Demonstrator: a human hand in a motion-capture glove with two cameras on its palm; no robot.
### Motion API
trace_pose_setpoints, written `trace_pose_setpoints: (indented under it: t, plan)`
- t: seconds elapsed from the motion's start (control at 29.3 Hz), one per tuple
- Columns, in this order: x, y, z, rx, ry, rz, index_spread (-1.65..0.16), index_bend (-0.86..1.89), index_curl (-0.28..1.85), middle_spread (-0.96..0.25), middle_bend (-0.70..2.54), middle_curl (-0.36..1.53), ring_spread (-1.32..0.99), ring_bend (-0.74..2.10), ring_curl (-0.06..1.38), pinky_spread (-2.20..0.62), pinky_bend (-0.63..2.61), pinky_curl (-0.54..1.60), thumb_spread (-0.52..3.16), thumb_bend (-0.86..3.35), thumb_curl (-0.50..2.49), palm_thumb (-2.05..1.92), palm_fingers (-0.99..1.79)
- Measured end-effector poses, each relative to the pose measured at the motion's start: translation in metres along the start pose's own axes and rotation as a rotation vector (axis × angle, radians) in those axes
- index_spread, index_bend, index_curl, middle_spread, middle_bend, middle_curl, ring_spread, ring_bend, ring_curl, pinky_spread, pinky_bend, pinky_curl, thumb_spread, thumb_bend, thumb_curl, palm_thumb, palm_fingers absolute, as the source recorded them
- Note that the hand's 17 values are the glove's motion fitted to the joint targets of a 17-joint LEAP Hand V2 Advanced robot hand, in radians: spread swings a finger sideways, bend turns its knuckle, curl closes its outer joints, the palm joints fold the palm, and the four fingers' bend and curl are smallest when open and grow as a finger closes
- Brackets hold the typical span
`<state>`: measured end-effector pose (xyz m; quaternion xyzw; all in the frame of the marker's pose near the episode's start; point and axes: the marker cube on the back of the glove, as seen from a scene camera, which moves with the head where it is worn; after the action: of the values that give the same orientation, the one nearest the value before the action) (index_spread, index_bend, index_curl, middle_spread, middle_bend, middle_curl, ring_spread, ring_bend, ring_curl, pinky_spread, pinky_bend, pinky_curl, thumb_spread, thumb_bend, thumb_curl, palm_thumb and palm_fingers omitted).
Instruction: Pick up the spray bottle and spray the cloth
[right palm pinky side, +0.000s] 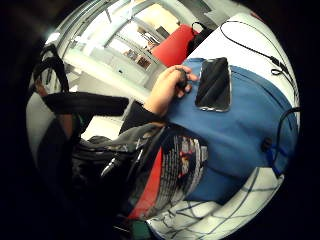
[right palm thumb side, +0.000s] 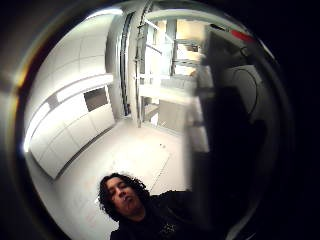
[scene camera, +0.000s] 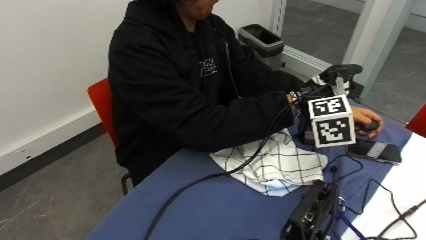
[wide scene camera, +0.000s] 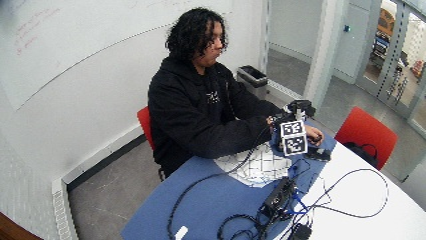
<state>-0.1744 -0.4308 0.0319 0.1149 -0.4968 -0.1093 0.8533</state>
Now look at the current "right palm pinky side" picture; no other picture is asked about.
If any red black printed packet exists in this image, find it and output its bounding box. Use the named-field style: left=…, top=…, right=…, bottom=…
left=127, top=128, right=210, bottom=221

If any black cable with plug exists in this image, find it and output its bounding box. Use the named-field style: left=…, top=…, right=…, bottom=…
left=261, top=106, right=302, bottom=168

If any blue cloth mat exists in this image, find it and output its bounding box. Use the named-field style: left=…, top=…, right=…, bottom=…
left=165, top=57, right=300, bottom=205

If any small black object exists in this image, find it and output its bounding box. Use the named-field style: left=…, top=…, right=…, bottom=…
left=175, top=68, right=190, bottom=90

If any thin black cable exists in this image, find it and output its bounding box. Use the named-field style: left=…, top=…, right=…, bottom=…
left=219, top=19, right=300, bottom=101

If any red chair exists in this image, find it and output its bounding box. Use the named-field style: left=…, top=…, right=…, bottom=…
left=151, top=23, right=201, bottom=68

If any black bag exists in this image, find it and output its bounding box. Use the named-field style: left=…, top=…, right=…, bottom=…
left=185, top=21, right=215, bottom=57

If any white checked cloth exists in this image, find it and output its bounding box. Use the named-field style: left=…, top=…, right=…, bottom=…
left=146, top=166, right=285, bottom=240

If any black smartphone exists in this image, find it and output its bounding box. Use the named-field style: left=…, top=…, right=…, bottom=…
left=194, top=57, right=233, bottom=113

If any blue cable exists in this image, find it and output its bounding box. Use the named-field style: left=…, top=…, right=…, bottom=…
left=264, top=143, right=290, bottom=178

